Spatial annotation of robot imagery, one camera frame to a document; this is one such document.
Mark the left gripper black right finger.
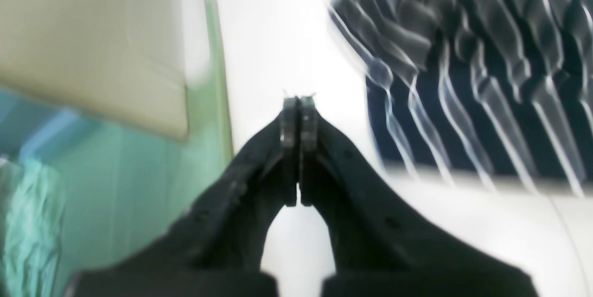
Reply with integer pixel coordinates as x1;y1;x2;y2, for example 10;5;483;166
299;97;538;297

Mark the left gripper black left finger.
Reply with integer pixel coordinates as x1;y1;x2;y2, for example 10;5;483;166
65;98;299;297

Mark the navy white striped t-shirt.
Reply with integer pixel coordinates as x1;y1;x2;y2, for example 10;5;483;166
328;0;592;196

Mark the pale green bin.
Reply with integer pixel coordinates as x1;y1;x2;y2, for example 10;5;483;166
1;0;233;297

